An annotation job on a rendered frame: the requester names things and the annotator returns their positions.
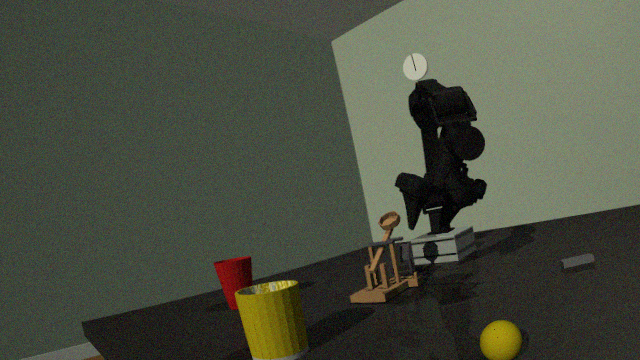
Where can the yellow open cylinder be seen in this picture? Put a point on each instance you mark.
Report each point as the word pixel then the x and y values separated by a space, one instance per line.
pixel 273 320

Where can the red cup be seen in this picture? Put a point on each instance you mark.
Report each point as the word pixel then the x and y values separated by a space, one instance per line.
pixel 234 274

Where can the yellow ball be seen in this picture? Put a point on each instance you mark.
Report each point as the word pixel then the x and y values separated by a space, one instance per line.
pixel 501 340

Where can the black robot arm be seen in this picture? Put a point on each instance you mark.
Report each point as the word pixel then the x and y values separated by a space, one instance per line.
pixel 433 106

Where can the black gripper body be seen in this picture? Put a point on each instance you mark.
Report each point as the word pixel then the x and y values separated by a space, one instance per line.
pixel 422 187

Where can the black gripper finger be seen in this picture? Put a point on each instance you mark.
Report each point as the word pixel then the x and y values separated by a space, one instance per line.
pixel 449 210
pixel 414 207

